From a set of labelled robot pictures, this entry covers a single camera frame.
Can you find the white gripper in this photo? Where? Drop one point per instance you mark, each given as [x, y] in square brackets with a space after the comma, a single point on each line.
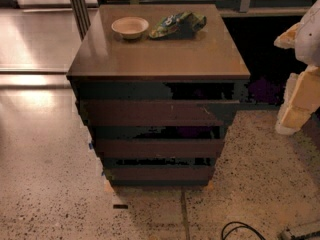
[308, 40]

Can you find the brown drawer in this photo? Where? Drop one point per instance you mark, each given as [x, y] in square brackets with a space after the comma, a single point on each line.
[143, 113]
[148, 148]
[159, 174]

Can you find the brown wooden drawer cabinet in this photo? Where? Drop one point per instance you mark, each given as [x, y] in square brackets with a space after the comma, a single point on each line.
[207, 66]

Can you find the green chip bag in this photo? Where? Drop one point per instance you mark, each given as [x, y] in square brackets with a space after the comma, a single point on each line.
[181, 25]

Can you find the white ceramic bowl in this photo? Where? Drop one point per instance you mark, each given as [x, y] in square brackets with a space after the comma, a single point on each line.
[130, 27]

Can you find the grey power strip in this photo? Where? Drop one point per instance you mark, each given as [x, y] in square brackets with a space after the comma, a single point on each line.
[309, 231]

